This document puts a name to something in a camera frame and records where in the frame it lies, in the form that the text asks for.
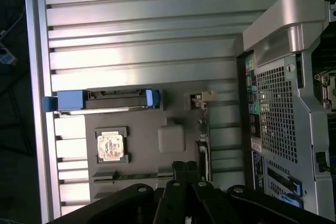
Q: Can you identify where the green RAM stick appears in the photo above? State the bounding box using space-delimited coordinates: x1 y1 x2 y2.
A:
93 172 174 183

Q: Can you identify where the CPU chip with gold contacts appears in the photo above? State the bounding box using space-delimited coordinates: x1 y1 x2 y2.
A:
96 133 125 162

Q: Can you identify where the grey parts rack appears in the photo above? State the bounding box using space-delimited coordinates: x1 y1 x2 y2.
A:
83 81 246 207

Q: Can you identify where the grey open PC case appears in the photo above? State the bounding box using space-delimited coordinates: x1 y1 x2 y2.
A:
233 0 336 217

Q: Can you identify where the disk drive with blue carrier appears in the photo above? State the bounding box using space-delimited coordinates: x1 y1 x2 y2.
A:
41 89 161 112

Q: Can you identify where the CPU socket on motherboard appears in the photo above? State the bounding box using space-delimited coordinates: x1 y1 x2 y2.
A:
314 71 336 112

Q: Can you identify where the graphics card with metal bracket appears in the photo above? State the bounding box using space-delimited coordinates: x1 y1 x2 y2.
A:
188 91 220 182

